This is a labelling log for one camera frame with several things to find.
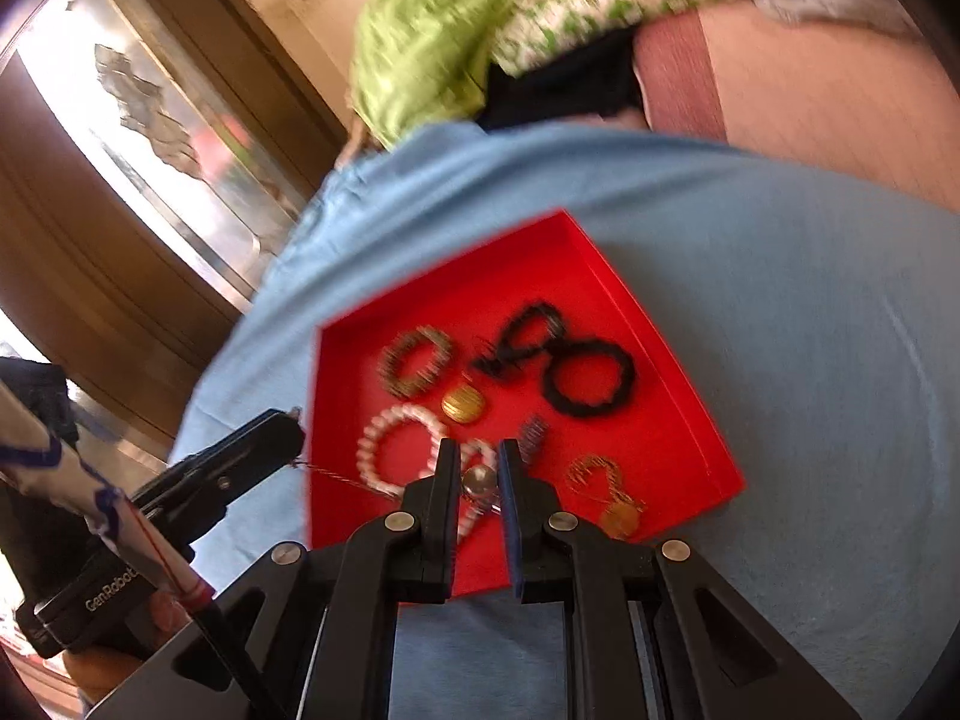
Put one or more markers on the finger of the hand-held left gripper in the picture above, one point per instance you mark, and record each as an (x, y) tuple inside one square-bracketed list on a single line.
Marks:
[(255, 446)]

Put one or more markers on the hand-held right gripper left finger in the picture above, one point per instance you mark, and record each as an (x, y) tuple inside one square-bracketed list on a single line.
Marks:
[(448, 525)]

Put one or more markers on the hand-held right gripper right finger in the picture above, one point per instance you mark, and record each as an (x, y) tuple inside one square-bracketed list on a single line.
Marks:
[(511, 532)]

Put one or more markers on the black leaf hair clip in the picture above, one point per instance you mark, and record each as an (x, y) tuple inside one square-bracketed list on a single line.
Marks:
[(532, 435)]

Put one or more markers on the leopard print scrunchie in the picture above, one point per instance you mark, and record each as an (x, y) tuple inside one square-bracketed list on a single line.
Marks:
[(394, 375)]

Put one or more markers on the black scrunchie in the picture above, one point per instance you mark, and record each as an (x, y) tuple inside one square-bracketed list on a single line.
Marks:
[(517, 326)]

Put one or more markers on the red tray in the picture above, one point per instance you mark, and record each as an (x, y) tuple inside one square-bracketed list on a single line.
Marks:
[(592, 292)]

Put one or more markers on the person's left hand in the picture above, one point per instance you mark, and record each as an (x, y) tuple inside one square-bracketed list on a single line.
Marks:
[(105, 671)]

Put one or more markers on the striped white ribbon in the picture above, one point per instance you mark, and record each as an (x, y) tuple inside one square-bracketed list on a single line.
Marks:
[(90, 495)]

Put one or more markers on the brown wooden cabinet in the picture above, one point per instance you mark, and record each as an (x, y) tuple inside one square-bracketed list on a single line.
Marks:
[(67, 240)]

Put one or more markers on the mirrored glass panel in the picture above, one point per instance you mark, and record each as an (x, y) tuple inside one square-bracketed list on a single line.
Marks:
[(150, 112)]

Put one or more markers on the blue blanket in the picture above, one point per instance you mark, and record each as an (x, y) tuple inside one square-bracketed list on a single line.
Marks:
[(787, 315)]

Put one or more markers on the green patterned quilt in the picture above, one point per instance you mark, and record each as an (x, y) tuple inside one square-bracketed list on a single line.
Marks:
[(427, 37)]

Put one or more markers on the black cloth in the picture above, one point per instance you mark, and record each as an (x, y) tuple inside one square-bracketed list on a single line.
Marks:
[(555, 86)]

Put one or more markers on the pink quilted cushion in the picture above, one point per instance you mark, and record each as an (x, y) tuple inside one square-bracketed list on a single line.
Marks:
[(810, 105)]

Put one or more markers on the grey pillow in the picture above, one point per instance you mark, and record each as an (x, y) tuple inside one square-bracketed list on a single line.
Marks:
[(825, 4)]

